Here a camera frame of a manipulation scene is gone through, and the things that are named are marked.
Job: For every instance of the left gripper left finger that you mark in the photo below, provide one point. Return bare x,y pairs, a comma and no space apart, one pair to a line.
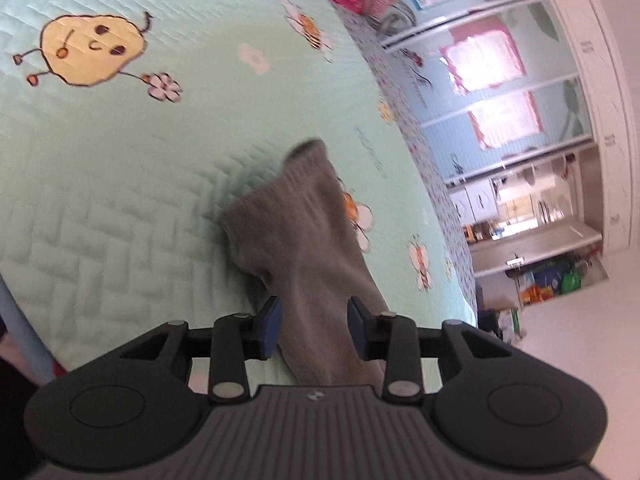
238,338

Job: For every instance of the sliding door wardrobe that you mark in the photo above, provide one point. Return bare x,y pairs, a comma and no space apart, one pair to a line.
488,81

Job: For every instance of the grey knit trousers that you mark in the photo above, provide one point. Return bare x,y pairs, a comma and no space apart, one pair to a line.
293,238

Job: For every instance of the mint green quilted bedspread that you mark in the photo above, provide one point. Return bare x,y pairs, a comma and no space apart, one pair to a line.
128,125

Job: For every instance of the white drawer cabinet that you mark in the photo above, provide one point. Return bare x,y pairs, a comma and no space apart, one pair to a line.
475,202

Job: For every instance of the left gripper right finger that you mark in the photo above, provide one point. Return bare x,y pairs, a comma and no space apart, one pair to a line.
394,340

